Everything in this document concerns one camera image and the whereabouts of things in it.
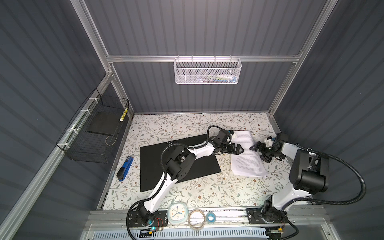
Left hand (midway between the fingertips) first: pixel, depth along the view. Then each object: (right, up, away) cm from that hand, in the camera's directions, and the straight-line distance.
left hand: (239, 151), depth 95 cm
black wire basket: (-79, +11, -22) cm, 83 cm away
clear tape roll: (-27, -31, -20) cm, 46 cm away
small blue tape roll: (-20, -31, -19) cm, 42 cm away
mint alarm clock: (-37, -27, -22) cm, 51 cm away
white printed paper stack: (+5, -7, -4) cm, 9 cm away
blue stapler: (-71, -11, -8) cm, 72 cm away
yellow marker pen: (-68, +22, -13) cm, 73 cm away
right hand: (+12, -1, 0) cm, 12 cm away
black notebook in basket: (-74, +17, -19) cm, 78 cm away
